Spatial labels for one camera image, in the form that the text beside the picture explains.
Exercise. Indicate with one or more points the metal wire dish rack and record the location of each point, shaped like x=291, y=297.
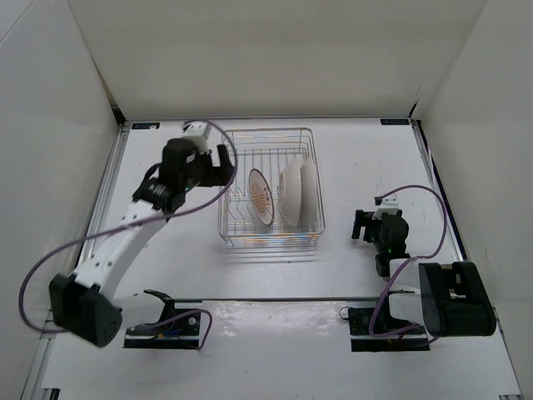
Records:
x=269, y=150

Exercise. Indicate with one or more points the white ribbed plate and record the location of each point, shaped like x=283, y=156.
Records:
x=289, y=199

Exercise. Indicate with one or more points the left blue table label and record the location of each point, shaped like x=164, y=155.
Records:
x=145, y=126

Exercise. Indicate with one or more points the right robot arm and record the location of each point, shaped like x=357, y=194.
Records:
x=447, y=300

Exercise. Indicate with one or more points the right blue table label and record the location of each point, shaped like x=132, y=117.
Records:
x=394, y=121

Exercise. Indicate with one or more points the plain white plate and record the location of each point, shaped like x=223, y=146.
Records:
x=309, y=198

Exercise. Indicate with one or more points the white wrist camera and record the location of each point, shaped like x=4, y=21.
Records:
x=198, y=133
x=385, y=205

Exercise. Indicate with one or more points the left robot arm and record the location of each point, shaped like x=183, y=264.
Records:
x=82, y=302

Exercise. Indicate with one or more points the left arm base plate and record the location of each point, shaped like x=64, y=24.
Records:
x=176, y=329

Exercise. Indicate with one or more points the blue table label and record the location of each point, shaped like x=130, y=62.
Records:
x=145, y=126
x=394, y=121

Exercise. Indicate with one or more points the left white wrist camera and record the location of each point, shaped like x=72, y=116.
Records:
x=198, y=133

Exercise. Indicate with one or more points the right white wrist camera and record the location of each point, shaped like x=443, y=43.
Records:
x=385, y=205

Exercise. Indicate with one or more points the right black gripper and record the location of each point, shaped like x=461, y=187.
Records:
x=363, y=219

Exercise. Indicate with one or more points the orange patterned round plate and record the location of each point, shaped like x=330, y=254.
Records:
x=261, y=197

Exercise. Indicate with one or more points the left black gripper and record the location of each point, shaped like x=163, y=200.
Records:
x=217, y=176

